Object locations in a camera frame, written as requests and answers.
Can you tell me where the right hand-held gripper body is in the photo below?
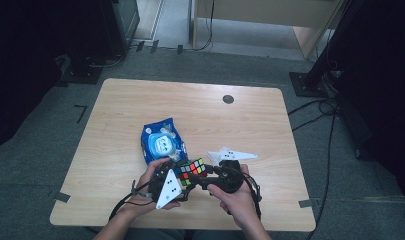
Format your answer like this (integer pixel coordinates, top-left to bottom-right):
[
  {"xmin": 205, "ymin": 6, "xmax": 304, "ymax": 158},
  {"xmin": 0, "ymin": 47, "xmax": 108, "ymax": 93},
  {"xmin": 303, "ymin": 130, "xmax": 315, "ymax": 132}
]
[{"xmin": 199, "ymin": 146, "xmax": 259, "ymax": 195}]

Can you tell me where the person's left hand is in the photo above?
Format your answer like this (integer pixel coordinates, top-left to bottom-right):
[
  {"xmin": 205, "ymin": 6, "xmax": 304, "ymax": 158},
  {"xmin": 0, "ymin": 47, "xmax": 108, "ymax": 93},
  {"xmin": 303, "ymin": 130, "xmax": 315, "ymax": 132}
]
[{"xmin": 122, "ymin": 157, "xmax": 182, "ymax": 220}]

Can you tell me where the hand-held gripper cable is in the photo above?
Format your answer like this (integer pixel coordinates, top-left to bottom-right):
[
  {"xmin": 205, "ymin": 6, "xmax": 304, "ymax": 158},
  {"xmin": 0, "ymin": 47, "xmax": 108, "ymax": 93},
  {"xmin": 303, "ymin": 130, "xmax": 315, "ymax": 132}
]
[
  {"xmin": 242, "ymin": 171, "xmax": 263, "ymax": 222},
  {"xmin": 108, "ymin": 179, "xmax": 158, "ymax": 223}
]

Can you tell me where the blue wet wipes packet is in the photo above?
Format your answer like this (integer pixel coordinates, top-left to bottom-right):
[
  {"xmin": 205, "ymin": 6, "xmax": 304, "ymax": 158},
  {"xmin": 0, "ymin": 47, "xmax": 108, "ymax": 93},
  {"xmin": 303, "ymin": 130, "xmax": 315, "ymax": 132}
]
[{"xmin": 140, "ymin": 117, "xmax": 189, "ymax": 167}]

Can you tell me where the hanging black cable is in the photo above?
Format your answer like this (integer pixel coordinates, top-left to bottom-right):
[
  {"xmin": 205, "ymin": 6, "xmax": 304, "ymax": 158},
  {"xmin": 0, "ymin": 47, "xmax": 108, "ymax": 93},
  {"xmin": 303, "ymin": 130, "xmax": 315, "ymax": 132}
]
[{"xmin": 193, "ymin": 0, "xmax": 215, "ymax": 52}]

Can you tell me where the person's right hand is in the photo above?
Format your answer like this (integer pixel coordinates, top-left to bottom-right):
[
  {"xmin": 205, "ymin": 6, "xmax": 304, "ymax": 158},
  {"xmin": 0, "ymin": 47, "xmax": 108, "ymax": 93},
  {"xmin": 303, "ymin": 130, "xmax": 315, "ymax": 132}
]
[{"xmin": 206, "ymin": 164, "xmax": 258, "ymax": 228}]

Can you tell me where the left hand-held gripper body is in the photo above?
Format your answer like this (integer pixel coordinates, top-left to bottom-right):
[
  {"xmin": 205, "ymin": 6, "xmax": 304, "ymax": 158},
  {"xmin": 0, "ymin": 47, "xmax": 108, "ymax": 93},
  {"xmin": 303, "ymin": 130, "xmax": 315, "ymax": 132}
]
[{"xmin": 147, "ymin": 165, "xmax": 192, "ymax": 211}]

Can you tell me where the black stand base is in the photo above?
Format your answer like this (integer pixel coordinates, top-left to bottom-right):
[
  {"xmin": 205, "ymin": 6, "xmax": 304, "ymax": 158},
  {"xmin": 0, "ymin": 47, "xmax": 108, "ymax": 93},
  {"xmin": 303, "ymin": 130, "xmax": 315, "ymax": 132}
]
[{"xmin": 58, "ymin": 54, "xmax": 104, "ymax": 85}]

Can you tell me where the multicoloured puzzle cube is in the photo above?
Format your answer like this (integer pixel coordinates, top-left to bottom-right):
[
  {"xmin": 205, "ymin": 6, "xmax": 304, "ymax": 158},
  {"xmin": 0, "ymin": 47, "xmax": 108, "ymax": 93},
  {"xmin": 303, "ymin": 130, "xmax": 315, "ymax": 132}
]
[{"xmin": 174, "ymin": 157, "xmax": 209, "ymax": 187}]

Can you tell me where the right hand-held gripper cable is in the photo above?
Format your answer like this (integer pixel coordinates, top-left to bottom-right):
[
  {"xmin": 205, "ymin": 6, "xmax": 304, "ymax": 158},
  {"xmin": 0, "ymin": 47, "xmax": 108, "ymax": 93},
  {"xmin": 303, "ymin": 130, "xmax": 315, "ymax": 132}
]
[{"xmin": 242, "ymin": 171, "xmax": 263, "ymax": 222}]

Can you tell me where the grey tape piece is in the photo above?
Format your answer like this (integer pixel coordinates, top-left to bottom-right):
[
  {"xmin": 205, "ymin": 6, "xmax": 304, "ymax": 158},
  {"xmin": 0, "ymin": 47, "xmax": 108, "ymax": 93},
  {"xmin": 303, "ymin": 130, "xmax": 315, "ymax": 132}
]
[
  {"xmin": 54, "ymin": 191, "xmax": 72, "ymax": 204},
  {"xmin": 297, "ymin": 198, "xmax": 314, "ymax": 210}
]

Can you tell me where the black cabinet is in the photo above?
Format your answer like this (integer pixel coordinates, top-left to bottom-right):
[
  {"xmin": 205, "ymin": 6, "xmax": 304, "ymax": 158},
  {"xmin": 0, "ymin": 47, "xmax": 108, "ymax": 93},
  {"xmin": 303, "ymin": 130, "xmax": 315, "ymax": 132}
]
[{"xmin": 99, "ymin": 0, "xmax": 141, "ymax": 58}]

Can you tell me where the dark curtain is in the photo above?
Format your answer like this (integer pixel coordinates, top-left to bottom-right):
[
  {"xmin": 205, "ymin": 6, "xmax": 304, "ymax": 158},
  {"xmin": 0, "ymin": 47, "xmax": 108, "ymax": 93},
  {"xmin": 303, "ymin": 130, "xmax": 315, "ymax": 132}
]
[
  {"xmin": 333, "ymin": 0, "xmax": 405, "ymax": 214},
  {"xmin": 0, "ymin": 0, "xmax": 103, "ymax": 152}
]

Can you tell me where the black metal stand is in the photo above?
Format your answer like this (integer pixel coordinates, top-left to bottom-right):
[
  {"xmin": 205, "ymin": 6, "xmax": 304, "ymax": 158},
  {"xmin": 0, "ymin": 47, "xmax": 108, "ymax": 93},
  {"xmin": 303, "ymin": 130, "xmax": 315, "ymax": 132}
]
[{"xmin": 288, "ymin": 0, "xmax": 358, "ymax": 99}]

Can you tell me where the black floor cable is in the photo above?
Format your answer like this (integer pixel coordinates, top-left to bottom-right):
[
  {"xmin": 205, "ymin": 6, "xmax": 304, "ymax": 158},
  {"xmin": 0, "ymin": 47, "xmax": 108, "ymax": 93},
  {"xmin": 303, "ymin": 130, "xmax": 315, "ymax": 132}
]
[
  {"xmin": 287, "ymin": 98, "xmax": 338, "ymax": 117},
  {"xmin": 87, "ymin": 42, "xmax": 132, "ymax": 70},
  {"xmin": 304, "ymin": 106, "xmax": 338, "ymax": 240},
  {"xmin": 291, "ymin": 113, "xmax": 326, "ymax": 132}
]

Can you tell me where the light wooden furniture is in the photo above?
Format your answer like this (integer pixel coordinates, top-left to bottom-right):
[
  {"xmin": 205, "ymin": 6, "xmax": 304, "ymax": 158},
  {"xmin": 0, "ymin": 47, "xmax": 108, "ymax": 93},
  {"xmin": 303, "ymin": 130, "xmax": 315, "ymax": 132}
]
[{"xmin": 189, "ymin": 0, "xmax": 345, "ymax": 62}]

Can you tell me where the left hand-held gripper cable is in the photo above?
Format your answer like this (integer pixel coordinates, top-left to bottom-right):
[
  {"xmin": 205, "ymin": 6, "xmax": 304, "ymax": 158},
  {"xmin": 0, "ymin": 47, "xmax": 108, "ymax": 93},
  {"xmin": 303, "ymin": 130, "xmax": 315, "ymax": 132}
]
[{"xmin": 108, "ymin": 179, "xmax": 158, "ymax": 223}]

